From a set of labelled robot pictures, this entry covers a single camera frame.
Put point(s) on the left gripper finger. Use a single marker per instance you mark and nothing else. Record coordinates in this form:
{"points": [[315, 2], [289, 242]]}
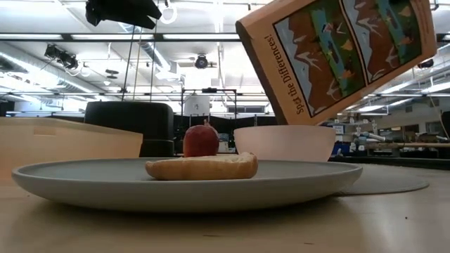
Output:
{"points": [[149, 14]]}

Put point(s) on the red apple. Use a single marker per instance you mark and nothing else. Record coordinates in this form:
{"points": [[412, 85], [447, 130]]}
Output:
{"points": [[200, 140]]}

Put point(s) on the toasted bagel half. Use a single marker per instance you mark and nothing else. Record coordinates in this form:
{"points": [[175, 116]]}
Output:
{"points": [[204, 168]]}

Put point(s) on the orange cereal box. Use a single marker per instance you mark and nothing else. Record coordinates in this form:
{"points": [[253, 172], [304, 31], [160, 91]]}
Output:
{"points": [[316, 63]]}

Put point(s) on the pink translucent bowl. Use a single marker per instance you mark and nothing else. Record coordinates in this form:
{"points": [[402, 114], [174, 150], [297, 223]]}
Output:
{"points": [[284, 144]]}

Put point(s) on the black two-slot toaster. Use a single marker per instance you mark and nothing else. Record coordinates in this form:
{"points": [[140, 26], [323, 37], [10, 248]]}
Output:
{"points": [[130, 123]]}

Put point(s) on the person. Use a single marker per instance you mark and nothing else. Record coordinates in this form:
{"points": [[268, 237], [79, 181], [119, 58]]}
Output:
{"points": [[207, 123]]}

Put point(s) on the cluttered background workbench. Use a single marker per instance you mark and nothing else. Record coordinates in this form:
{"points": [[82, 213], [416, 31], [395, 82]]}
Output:
{"points": [[404, 144]]}

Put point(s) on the large grey round plate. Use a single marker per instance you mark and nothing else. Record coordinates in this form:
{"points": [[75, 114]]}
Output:
{"points": [[386, 181]]}

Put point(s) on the black overhead frame bar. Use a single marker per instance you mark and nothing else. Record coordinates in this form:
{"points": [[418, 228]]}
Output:
{"points": [[158, 37]]}

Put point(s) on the black ceiling camera cluster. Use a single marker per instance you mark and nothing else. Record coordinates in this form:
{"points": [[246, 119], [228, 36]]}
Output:
{"points": [[61, 56]]}

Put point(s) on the black background frame stand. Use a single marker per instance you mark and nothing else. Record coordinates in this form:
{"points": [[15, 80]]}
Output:
{"points": [[209, 90]]}

